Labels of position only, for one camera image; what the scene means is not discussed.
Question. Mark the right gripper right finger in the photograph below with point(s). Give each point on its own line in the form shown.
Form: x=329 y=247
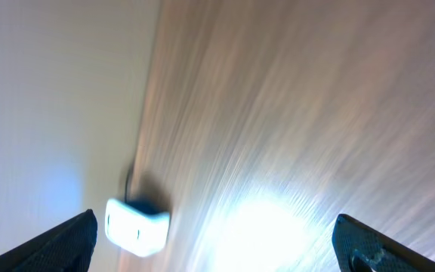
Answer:
x=359 y=248

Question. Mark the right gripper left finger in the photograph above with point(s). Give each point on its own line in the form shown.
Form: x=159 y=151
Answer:
x=68 y=247

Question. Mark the white barcode scanner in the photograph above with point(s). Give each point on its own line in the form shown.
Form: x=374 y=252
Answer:
x=137 y=227

